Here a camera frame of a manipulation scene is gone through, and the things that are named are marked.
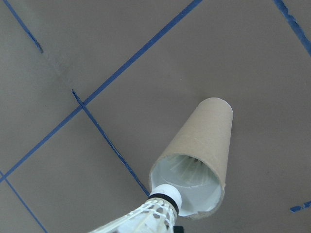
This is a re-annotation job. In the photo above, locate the white feather shuttlecock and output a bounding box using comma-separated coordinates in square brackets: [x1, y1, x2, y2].
[91, 183, 183, 233]
[167, 155, 221, 189]

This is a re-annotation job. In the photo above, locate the brown cardboard tube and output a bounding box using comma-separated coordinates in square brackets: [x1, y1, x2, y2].
[148, 97, 234, 220]

